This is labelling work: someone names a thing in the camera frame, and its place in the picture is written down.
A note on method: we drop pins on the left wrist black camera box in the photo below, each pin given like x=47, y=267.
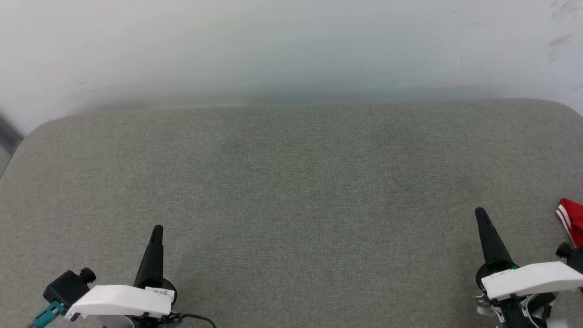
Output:
x=68, y=287

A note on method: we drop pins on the grey fabric sofa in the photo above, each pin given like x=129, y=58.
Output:
x=291, y=182

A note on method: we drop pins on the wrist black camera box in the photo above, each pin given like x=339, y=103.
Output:
x=68, y=287
x=571, y=255

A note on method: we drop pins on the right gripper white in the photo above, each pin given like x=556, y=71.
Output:
x=528, y=280

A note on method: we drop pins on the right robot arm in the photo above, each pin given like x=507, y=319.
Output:
x=514, y=314

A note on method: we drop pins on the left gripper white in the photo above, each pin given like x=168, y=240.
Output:
x=118, y=300

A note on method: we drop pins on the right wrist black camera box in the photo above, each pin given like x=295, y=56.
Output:
x=571, y=255

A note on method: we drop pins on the red and white t-shirt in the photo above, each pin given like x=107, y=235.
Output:
x=575, y=221

